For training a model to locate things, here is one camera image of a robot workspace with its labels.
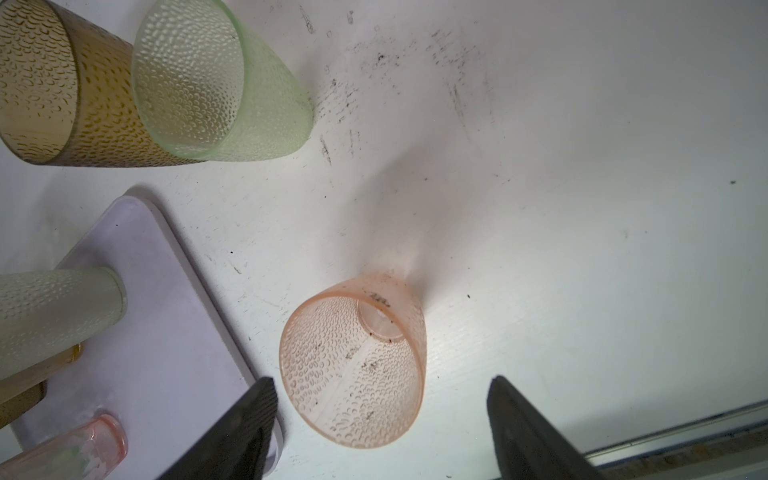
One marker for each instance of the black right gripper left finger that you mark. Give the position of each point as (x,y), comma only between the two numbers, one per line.
(236,447)

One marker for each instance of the amber textured glass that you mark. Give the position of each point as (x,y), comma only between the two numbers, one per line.
(66,94)

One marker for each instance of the lilac plastic tray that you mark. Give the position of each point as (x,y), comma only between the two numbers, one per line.
(167,371)

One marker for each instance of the smooth yellow glass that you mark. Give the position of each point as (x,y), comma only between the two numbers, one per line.
(22,381)

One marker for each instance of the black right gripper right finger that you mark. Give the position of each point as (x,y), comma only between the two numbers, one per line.
(526,444)

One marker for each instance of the tall pale green textured glass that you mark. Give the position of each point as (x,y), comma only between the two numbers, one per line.
(45,313)

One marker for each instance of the pink glass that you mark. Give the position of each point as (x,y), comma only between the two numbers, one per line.
(91,451)
(353,360)

